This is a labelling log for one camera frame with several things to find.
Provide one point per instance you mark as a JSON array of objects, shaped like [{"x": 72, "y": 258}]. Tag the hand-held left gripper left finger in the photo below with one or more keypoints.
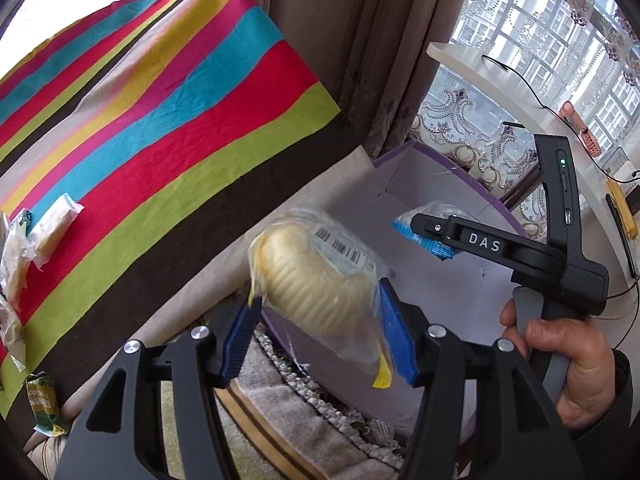
[{"x": 241, "y": 337}]

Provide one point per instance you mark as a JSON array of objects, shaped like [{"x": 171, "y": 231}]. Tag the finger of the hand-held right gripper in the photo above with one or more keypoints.
[{"x": 480, "y": 241}]

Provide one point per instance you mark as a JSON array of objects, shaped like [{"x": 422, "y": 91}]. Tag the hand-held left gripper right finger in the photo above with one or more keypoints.
[{"x": 397, "y": 340}]

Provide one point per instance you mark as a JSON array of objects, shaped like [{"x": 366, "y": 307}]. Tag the blue edged clear snack packet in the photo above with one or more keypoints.
[{"x": 435, "y": 210}]

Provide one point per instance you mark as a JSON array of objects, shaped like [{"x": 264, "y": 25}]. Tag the round purple box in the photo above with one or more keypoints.
[{"x": 450, "y": 300}]

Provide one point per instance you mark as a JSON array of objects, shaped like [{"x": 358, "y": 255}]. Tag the yellow bun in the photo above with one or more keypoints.
[{"x": 310, "y": 285}]

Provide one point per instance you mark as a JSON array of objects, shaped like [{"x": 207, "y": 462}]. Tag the person's right hand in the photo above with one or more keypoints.
[{"x": 582, "y": 370}]

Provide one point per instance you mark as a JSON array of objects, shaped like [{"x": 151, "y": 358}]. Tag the yellow flat object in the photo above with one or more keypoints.
[{"x": 622, "y": 210}]

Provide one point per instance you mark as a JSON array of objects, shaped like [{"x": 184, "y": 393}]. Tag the patterned rug with trim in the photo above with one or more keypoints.
[{"x": 300, "y": 425}]

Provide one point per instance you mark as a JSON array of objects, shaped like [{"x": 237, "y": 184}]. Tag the white charger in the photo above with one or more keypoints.
[{"x": 620, "y": 167}]

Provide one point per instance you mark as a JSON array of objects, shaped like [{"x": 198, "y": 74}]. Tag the pink comb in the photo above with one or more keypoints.
[{"x": 582, "y": 130}]

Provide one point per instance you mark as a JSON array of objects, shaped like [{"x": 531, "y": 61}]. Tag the white window shelf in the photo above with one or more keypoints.
[{"x": 505, "y": 85}]

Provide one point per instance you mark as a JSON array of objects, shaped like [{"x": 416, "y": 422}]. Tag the striped tablecloth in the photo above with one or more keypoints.
[{"x": 165, "y": 125}]

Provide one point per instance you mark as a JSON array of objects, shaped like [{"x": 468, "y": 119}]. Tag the clear crumpled snack packet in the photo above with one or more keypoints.
[{"x": 11, "y": 330}]

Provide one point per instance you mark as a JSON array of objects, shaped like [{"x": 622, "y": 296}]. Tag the brown curtain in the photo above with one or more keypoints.
[{"x": 350, "y": 35}]

